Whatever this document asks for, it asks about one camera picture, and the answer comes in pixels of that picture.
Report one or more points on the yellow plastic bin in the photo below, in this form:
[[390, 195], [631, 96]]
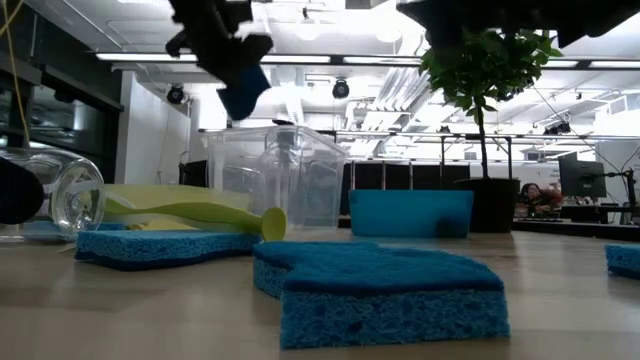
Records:
[[165, 192]]

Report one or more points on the green dish brush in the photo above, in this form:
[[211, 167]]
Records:
[[200, 212]]

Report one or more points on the clear plastic bin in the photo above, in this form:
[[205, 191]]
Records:
[[320, 190]]

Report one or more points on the teal plastic bin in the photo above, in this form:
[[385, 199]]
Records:
[[410, 212]]

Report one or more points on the dark blue sponge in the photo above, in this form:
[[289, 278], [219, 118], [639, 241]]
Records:
[[380, 300]]

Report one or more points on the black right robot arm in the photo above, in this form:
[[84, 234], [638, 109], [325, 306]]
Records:
[[500, 15]]

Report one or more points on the long ceiling light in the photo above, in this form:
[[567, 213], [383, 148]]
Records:
[[125, 57]]

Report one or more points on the black monitor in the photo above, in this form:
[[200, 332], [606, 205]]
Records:
[[192, 175], [582, 177]]

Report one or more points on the black cabinet row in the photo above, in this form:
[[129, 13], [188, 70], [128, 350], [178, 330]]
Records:
[[400, 175]]

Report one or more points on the green potted plant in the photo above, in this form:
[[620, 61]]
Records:
[[492, 205]]

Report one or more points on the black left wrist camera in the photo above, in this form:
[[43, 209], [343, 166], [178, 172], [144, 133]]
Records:
[[255, 47]]

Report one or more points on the black ceiling camera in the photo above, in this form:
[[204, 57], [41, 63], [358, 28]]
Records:
[[340, 90], [176, 95]]

